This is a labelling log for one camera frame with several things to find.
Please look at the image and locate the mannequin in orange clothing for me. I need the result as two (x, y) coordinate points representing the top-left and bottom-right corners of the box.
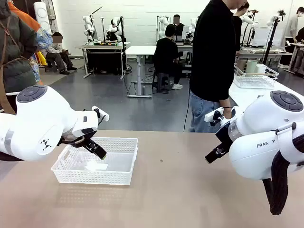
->
(7, 0), (54, 86)

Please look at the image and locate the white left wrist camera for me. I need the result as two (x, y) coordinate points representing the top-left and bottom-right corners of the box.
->
(91, 105), (110, 122)

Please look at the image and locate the person's right forearm black sleeve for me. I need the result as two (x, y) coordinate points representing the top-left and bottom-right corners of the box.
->
(213, 78), (232, 109)

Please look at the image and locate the person in green jacket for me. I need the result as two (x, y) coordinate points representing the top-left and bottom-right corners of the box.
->
(0, 0), (39, 115)

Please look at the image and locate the white side table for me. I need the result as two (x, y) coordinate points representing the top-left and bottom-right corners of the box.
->
(228, 79), (304, 112)

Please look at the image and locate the black tripod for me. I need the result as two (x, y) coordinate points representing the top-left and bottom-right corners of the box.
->
(262, 9), (286, 65)

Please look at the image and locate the white standing desk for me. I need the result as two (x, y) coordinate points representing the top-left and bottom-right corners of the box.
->
(125, 45), (157, 98)

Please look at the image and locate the white perforated plastic basket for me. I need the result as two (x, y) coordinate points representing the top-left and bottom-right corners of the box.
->
(51, 137), (139, 186)

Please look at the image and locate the white paper label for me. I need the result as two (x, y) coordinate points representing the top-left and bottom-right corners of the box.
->
(85, 161), (109, 171)

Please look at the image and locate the person in grey sweater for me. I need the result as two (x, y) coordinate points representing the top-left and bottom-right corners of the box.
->
(287, 6), (304, 72)

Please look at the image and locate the person in black top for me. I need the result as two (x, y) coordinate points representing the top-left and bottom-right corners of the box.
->
(233, 1), (250, 52)

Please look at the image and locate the blue patterned garment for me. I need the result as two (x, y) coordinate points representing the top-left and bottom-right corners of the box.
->
(29, 26), (54, 83)

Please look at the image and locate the grey desk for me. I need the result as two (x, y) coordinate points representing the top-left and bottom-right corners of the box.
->
(237, 45), (293, 65)

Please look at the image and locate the seated person in black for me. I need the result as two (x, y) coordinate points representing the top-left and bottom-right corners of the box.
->
(153, 25), (183, 90)

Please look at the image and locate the person's right hand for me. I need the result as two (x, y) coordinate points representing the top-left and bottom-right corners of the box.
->
(219, 107), (232, 119)

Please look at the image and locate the desk with black panel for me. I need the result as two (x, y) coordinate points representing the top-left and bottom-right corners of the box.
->
(75, 41), (132, 79)

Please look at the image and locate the person with dark top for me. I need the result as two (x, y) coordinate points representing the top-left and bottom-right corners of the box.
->
(170, 14), (185, 41)

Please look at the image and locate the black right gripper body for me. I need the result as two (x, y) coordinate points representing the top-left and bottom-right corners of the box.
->
(215, 120), (235, 146)

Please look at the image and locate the white wire rack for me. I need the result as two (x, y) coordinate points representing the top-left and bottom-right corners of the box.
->
(234, 63), (279, 90)

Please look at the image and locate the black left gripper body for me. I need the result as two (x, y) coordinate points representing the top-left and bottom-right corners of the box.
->
(58, 129), (97, 147)

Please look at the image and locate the seated person in grey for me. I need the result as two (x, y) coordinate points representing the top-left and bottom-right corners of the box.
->
(45, 32), (78, 76)

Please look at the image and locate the dark plastic stool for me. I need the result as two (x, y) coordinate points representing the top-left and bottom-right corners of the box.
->
(152, 71), (173, 93)

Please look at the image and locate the person in black sweater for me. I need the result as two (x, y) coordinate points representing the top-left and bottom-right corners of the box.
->
(189, 0), (243, 133)

